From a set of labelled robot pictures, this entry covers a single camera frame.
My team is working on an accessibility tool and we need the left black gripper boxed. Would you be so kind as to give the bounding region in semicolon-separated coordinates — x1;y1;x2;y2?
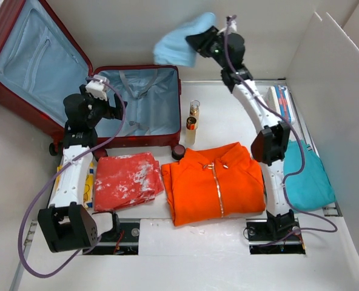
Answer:
81;85;127;127

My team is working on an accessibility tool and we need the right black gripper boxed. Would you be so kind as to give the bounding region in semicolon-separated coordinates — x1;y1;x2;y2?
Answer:
184;25;228;69

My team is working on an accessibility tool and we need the light blue cloth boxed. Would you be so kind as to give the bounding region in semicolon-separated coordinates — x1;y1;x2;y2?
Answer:
153;12;216;67

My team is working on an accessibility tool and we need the small gold cap bottle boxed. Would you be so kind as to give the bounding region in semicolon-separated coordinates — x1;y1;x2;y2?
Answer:
189;100;200;119

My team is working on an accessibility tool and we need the yellow cartoon cloth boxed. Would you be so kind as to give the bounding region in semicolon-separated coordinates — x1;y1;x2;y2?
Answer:
52;162;94;209

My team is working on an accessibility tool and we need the white first aid box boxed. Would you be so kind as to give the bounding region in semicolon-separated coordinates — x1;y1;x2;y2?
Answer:
264;85;296;125

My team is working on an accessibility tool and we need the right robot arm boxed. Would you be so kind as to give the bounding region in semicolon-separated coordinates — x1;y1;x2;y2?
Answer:
185;26;297;240

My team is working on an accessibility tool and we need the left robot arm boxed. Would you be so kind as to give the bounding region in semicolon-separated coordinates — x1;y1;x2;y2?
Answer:
38;78;126;253

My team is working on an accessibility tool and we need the red white patterned cloth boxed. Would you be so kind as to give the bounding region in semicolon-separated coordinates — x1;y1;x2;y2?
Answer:
93;152;164;212

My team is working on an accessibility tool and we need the red open suitcase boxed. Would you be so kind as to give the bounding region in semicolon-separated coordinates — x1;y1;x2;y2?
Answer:
0;1;181;156

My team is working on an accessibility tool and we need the dark red round jar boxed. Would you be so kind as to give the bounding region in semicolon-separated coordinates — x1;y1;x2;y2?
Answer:
172;144;186;161

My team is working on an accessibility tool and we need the orange zip jacket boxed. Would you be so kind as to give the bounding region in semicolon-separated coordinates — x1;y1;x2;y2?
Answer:
161;142;266;227

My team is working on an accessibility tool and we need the white foam board panel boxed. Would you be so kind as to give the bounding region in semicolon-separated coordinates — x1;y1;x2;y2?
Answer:
287;14;359;255

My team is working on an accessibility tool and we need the teal folded garment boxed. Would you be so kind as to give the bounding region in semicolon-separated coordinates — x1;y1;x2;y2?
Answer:
286;141;336;211

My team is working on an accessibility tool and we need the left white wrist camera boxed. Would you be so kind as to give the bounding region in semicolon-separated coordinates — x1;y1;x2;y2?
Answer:
86;80;108;101

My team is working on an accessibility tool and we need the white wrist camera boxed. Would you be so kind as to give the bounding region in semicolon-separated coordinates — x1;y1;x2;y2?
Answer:
86;80;108;101
225;15;238;34

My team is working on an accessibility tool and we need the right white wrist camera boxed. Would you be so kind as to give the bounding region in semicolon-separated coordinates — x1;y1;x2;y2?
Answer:
225;15;238;34

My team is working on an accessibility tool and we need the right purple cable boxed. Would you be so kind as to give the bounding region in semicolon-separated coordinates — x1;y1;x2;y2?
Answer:
223;14;340;248

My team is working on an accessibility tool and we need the purple cable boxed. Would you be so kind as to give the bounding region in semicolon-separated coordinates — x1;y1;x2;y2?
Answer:
17;75;127;279
223;14;340;248

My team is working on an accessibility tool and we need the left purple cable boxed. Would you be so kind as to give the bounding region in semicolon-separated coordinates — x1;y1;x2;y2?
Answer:
17;75;127;279

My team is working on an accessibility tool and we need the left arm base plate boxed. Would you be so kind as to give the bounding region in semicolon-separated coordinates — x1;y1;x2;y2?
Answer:
82;219;140;256

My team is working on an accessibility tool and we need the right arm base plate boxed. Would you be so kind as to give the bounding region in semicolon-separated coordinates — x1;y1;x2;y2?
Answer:
243;219;306;255

